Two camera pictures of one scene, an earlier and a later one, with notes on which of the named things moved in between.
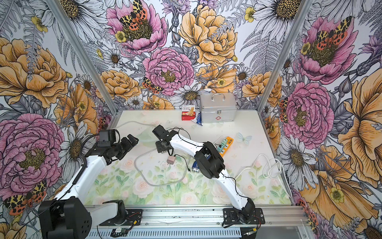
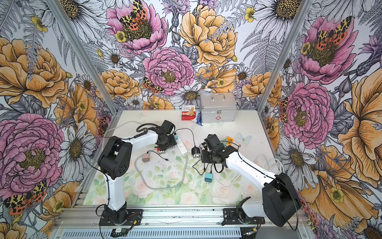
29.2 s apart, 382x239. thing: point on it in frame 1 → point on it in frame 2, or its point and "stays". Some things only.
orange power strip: (227, 146) stays
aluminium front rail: (204, 215) stays
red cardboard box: (188, 112) stays
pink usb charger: (170, 160) → (145, 158)
